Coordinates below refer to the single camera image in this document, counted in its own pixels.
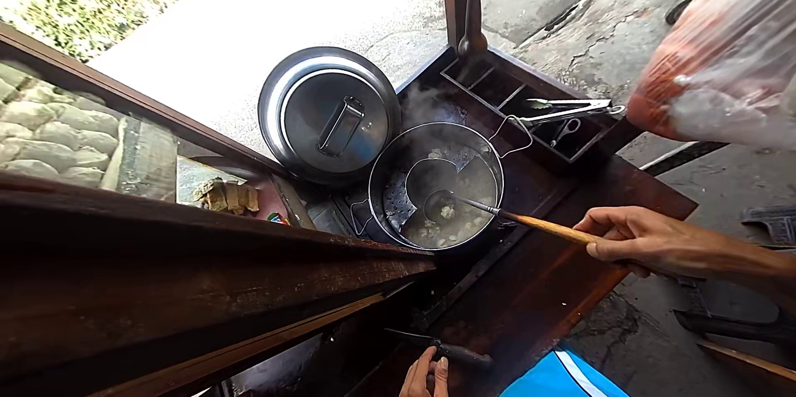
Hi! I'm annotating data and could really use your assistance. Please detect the person's right hand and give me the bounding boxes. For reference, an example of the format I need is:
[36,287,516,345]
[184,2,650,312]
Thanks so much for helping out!
[573,206,722,279]

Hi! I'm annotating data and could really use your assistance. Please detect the person's left hand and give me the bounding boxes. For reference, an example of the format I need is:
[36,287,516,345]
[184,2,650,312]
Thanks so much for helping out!
[399,345,449,397]

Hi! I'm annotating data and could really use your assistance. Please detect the ladle with wooden handle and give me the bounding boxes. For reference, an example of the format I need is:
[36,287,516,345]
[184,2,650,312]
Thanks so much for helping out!
[423,189,661,274]

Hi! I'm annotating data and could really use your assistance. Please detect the person's right forearm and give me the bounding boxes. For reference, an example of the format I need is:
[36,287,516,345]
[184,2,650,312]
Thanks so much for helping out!
[715,242,796,316]

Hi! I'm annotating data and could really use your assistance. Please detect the dark wooden compartment box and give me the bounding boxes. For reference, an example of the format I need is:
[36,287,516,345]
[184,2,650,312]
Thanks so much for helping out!
[439,46,628,163]

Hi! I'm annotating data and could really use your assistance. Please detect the metal tongs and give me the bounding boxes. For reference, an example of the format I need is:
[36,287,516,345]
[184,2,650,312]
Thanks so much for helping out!
[520,98,625,127]

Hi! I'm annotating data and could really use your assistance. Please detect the person's body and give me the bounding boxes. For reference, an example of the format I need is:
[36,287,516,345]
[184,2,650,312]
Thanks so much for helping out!
[499,347,630,397]

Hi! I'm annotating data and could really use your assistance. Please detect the pile of pale food pieces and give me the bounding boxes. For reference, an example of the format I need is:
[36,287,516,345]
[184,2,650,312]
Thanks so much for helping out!
[407,198,498,249]

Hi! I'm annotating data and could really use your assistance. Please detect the large round metal pot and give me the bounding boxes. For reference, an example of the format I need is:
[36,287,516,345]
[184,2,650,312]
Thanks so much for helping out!
[350,115,534,252]

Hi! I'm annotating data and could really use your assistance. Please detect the perforated metal pot insert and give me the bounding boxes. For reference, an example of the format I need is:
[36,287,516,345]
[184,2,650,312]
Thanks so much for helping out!
[383,147,478,235]

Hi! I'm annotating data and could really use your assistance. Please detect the clear plastic bag, reddish contents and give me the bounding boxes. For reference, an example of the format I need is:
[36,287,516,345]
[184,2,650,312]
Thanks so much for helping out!
[626,0,796,150]

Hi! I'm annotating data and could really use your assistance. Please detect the pink tray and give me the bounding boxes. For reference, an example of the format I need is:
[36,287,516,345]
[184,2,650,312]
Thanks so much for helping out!
[181,156,291,225]

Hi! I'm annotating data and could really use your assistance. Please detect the dark glass bottle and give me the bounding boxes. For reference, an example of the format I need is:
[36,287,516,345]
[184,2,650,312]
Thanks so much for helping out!
[458,0,489,57]

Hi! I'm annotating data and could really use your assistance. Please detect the yellowish brown block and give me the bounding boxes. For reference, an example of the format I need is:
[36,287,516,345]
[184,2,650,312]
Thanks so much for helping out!
[193,177,260,214]

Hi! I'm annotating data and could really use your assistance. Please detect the dark wooden food cart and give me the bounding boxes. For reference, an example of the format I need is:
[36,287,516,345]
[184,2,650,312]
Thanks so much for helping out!
[0,21,700,397]

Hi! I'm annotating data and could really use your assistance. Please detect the round metal pot lid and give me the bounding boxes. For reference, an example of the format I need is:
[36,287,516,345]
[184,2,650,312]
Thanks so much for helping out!
[257,46,402,185]

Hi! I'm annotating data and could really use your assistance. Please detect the knife with black handle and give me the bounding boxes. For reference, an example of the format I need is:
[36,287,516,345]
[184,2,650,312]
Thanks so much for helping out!
[384,328,494,370]

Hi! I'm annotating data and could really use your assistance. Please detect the scissors with grey handles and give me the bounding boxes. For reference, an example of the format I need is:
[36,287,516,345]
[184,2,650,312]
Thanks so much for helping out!
[550,118,582,148]

